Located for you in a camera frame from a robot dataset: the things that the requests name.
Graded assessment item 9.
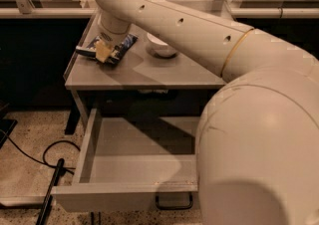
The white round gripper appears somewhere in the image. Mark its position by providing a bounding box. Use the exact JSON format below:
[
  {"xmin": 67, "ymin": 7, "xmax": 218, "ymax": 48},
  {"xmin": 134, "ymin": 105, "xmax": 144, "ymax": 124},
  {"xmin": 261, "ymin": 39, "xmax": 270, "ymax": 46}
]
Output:
[{"xmin": 96, "ymin": 10, "xmax": 131, "ymax": 63}]

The blue chip bag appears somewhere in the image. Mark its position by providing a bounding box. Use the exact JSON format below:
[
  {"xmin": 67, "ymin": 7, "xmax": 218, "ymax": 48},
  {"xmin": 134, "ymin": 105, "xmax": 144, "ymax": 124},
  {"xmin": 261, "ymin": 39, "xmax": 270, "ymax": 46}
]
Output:
[{"xmin": 76, "ymin": 34, "xmax": 138, "ymax": 65}]

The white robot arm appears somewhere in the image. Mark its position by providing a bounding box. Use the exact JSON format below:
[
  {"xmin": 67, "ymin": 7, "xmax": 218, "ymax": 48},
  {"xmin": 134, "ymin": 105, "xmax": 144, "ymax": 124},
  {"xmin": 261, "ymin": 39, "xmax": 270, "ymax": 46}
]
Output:
[{"xmin": 96, "ymin": 0, "xmax": 319, "ymax": 225}]

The grey open drawer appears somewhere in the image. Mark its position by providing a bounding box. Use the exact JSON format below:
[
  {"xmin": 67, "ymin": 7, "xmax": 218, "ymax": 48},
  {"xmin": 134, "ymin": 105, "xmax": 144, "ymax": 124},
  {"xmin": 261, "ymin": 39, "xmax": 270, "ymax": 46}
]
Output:
[{"xmin": 53, "ymin": 109, "xmax": 198, "ymax": 212}]

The white ceramic bowl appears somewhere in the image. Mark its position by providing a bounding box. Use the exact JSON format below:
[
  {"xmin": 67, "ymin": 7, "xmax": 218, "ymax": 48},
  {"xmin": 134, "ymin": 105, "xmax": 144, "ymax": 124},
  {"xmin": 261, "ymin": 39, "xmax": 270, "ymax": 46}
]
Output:
[{"xmin": 147, "ymin": 33, "xmax": 177, "ymax": 58}]

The black object far left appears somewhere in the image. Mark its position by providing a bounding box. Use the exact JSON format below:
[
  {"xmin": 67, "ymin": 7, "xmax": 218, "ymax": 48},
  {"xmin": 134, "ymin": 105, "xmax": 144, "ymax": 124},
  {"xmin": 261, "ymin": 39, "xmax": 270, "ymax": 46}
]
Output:
[{"xmin": 0, "ymin": 103, "xmax": 18, "ymax": 150}]

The black pole on floor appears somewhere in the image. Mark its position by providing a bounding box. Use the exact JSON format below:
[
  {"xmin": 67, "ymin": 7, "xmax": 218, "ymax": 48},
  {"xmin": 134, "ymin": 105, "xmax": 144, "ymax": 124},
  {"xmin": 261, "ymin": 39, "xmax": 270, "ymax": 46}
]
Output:
[{"xmin": 36, "ymin": 158, "xmax": 65, "ymax": 225}]

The black floor cable left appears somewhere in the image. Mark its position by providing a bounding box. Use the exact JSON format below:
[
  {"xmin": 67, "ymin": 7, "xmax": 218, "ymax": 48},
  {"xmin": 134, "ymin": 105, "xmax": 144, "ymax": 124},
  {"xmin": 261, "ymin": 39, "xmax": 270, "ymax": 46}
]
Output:
[{"xmin": 0, "ymin": 128, "xmax": 82, "ymax": 175}]

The black drawer handle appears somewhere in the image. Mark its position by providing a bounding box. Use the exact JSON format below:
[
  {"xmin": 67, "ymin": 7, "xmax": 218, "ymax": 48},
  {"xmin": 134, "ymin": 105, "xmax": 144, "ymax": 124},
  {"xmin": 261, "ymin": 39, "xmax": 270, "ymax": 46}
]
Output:
[{"xmin": 155, "ymin": 193, "xmax": 193, "ymax": 211}]

